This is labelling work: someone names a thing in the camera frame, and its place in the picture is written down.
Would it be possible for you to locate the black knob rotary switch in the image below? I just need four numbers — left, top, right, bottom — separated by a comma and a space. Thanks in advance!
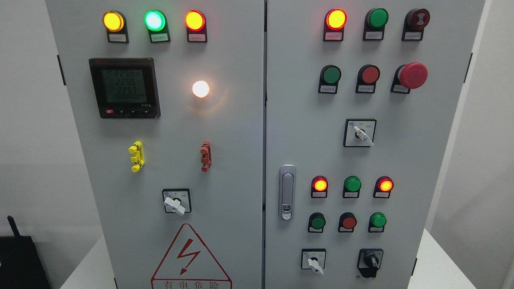
357, 248, 383, 278

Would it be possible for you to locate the red terminal connector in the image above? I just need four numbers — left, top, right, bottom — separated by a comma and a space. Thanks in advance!
200, 141, 212, 172

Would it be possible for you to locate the red lit lamp lower left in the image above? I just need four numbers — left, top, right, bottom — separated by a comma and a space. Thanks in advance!
311, 175, 328, 199

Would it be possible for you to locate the white glowing indicator lamp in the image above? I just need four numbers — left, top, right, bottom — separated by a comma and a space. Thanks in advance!
192, 80, 210, 98

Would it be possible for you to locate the green push button lower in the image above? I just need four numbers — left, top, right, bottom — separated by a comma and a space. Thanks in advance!
307, 212, 326, 234

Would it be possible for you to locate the green push button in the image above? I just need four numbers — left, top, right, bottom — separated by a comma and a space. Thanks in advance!
318, 65, 342, 94
307, 212, 326, 234

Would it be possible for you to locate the grey left cabinet door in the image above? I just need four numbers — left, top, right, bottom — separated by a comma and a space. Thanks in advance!
46, 0, 264, 289

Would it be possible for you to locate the grey cabinet door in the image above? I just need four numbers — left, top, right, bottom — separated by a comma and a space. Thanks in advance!
46, 0, 264, 289
265, 0, 485, 289

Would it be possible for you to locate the green push button upper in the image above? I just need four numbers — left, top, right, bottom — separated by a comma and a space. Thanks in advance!
318, 65, 342, 94

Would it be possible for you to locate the green lamp lower middle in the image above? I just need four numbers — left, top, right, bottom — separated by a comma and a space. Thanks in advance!
342, 176, 362, 199

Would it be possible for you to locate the grey right cabinet door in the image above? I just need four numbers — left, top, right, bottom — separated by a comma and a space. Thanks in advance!
265, 0, 485, 289

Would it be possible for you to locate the red push button lower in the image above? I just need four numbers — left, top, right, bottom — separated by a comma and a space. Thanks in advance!
338, 212, 357, 233

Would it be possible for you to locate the red push button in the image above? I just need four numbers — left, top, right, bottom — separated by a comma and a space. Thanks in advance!
338, 212, 357, 233
355, 64, 380, 94

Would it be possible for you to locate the yellow terminal connector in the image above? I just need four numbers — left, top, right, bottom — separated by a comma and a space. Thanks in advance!
128, 141, 145, 173

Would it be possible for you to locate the red push button upper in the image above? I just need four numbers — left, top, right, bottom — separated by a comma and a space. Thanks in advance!
355, 64, 380, 94

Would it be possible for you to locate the red lamp lower right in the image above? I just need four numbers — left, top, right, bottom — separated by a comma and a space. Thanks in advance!
373, 176, 394, 199

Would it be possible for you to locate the red-ringed yellow indicator lamp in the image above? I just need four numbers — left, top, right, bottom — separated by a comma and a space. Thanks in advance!
185, 10, 208, 43

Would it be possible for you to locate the red lightning warning sticker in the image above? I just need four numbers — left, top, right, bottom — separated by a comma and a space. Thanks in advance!
151, 223, 233, 289

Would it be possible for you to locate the green lamp bottom right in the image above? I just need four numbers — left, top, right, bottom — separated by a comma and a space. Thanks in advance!
368, 212, 387, 233

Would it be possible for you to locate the black digital power meter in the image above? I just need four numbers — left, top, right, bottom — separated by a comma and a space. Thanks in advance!
89, 57, 161, 119

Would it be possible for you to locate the red lit lamp right door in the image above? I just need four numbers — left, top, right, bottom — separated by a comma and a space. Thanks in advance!
323, 8, 347, 42

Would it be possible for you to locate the green lit indicator lamp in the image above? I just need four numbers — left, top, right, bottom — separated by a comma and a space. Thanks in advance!
143, 10, 171, 43

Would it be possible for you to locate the red emergency stop mushroom button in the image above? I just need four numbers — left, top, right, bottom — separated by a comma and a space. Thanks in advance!
390, 62, 428, 94

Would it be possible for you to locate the green indicator lamp top right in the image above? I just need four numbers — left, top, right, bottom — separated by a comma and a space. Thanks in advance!
362, 8, 389, 41

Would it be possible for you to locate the yellow indicator lamp top left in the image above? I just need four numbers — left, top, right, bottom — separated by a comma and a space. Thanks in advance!
102, 10, 130, 43

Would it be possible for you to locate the dark red buzzer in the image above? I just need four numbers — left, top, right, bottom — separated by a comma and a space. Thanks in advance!
402, 8, 430, 41

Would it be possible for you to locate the black device with antenna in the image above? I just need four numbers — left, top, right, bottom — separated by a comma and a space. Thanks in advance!
0, 216, 50, 289

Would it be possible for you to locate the silver door lock handle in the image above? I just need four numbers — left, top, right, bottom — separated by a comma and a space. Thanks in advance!
278, 164, 297, 221

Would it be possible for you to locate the white-handled left selector switch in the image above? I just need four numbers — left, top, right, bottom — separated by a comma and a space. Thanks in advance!
162, 188, 192, 216

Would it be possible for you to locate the white-handled selector switch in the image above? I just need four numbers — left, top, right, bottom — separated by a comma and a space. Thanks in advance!
301, 248, 327, 275
162, 188, 192, 216
343, 119, 377, 147

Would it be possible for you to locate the white-handled upper selector switch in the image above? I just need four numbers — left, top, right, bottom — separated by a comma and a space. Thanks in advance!
343, 119, 377, 147

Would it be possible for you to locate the white-handled lower selector switch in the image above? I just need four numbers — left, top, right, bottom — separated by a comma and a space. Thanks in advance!
301, 248, 327, 275

